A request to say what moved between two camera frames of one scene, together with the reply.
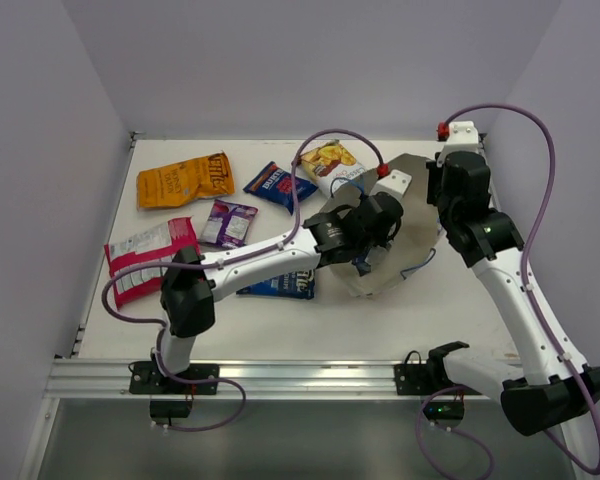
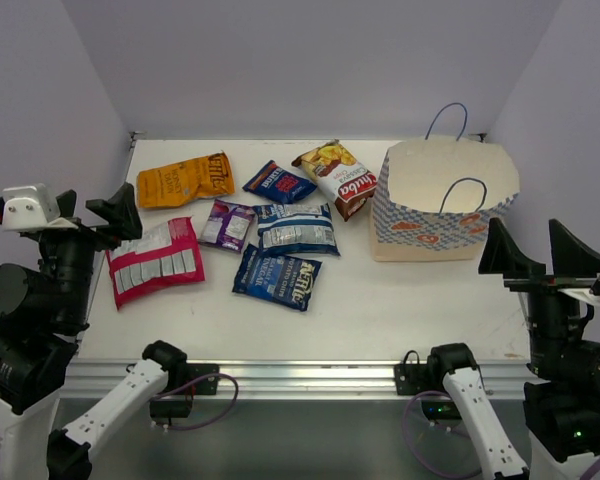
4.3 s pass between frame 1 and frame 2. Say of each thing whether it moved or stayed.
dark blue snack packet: moved
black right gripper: moved
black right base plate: stayed
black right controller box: stayed
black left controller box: stayed
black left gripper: moved
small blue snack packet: stayed
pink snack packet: stayed
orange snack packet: stayed
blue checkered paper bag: moved
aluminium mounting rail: stayed
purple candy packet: stayed
